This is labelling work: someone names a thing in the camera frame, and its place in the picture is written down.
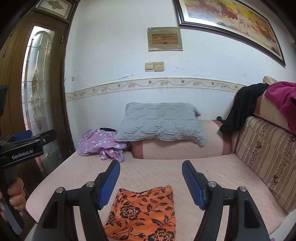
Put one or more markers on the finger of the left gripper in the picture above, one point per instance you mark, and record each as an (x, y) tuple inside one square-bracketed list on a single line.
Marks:
[(47, 137), (23, 135)]

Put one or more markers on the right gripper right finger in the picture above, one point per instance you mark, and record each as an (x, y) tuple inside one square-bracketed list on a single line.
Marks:
[(244, 219)]

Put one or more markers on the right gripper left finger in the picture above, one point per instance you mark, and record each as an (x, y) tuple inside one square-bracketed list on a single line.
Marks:
[(57, 221)]

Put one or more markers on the orange black floral shirt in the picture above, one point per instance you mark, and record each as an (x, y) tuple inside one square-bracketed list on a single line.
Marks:
[(146, 215)]

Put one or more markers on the person's left hand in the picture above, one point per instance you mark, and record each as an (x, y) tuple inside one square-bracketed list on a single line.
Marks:
[(17, 195)]

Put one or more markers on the pink quilted mattress cover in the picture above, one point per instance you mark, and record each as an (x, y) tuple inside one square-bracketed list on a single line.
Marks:
[(138, 175)]

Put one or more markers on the purple floral garment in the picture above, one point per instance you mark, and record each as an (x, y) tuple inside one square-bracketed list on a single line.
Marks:
[(102, 142)]

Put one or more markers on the striped floral back cushion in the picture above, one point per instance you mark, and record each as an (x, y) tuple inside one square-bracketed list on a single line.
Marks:
[(270, 152)]

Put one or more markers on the pink bolster cushion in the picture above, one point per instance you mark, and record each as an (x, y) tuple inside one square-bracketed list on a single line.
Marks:
[(219, 144)]

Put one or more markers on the wooden stained glass door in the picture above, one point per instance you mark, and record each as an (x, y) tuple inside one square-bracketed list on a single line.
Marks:
[(32, 66)]

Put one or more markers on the grey quilted pillow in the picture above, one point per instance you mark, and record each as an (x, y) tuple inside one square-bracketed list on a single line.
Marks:
[(169, 122)]

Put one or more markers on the black garment on sofa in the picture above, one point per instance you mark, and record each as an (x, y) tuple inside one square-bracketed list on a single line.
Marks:
[(244, 105)]

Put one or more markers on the magenta garment on sofa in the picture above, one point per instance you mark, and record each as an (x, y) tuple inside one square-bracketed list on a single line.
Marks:
[(282, 95)]

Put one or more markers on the large framed horse painting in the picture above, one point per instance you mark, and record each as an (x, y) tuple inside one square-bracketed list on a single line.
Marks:
[(233, 18)]

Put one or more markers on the beige wall switch plate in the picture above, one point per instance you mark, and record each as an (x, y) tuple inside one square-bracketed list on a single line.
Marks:
[(154, 66)]

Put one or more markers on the small framed wall plaque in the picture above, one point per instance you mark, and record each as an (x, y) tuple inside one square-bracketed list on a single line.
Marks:
[(164, 39)]

